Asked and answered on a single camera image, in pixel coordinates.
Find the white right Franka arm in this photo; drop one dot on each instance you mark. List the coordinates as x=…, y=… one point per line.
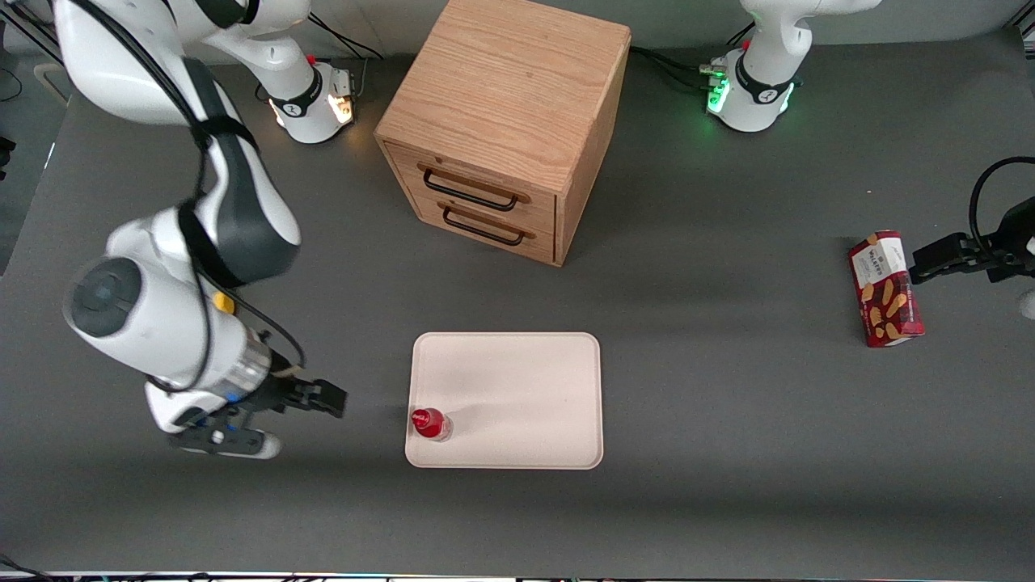
x=145, y=323

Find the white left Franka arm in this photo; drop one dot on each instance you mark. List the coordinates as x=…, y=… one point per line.
x=764, y=89

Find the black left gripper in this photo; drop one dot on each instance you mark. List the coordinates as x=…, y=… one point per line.
x=1011, y=235

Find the beige rectangular tray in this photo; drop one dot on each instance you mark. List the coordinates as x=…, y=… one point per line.
x=517, y=388

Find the red soda bottle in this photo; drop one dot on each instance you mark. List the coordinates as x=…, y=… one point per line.
x=428, y=422

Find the small yellow object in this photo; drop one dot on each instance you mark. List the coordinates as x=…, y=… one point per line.
x=224, y=303

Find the red tartan shortbread box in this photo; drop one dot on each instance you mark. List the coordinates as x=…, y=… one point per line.
x=885, y=299

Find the wooden two-drawer cabinet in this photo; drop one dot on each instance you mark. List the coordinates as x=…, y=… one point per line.
x=501, y=89

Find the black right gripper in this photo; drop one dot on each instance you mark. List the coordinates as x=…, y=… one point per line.
x=278, y=391

